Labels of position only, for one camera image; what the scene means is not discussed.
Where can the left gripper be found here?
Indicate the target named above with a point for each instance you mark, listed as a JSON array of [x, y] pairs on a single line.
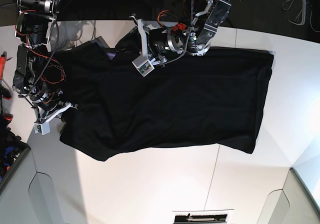
[[136, 40]]

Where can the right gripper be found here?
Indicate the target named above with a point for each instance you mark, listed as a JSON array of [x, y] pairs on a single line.
[[63, 109]]

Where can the black printed t-shirt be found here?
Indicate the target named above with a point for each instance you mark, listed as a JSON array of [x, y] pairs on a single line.
[[217, 98]]

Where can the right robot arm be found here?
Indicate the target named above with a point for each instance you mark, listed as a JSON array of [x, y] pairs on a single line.
[[39, 77]]

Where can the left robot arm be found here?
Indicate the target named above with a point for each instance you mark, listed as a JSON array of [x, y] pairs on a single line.
[[176, 36]]

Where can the black white label plate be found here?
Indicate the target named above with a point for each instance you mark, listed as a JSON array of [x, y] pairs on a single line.
[[203, 216]]

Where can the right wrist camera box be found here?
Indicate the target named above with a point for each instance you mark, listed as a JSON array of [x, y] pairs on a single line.
[[42, 128]]

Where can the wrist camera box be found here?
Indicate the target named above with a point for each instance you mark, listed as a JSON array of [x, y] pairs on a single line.
[[143, 65], [42, 128]]

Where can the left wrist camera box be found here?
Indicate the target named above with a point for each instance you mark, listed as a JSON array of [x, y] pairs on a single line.
[[143, 65]]

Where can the orange handled tool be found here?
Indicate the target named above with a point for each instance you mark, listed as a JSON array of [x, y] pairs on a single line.
[[4, 92]]

